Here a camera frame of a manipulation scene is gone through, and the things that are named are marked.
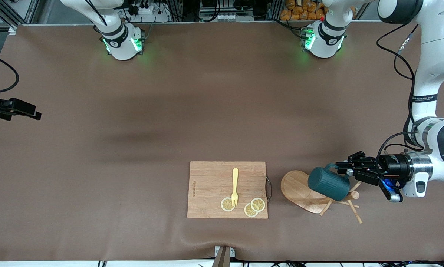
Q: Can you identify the dark green ribbed mug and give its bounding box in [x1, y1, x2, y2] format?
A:
[307, 163, 351, 198]

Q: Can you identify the wooden mug tree rack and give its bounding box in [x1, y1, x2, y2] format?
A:
[280, 170, 363, 224]

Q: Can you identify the yellow plastic fork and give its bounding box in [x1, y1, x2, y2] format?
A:
[231, 168, 239, 207]

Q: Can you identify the brown table mat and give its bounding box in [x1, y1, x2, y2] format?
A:
[0, 20, 444, 262]

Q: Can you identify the white power strip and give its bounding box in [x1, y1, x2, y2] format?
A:
[127, 0, 171, 23]

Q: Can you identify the orange packaged goods pile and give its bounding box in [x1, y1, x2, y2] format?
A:
[280, 0, 327, 21]

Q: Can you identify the grey electronics box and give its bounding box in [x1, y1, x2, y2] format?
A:
[199, 0, 254, 22]

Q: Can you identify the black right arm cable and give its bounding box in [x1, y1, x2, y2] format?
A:
[0, 50, 20, 94]

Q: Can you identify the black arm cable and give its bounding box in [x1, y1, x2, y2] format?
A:
[376, 24, 420, 164]
[0, 50, 20, 94]

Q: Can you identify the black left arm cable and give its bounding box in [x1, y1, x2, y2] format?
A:
[376, 24, 420, 164]

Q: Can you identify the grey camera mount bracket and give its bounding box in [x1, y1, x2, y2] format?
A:
[211, 245, 236, 267]

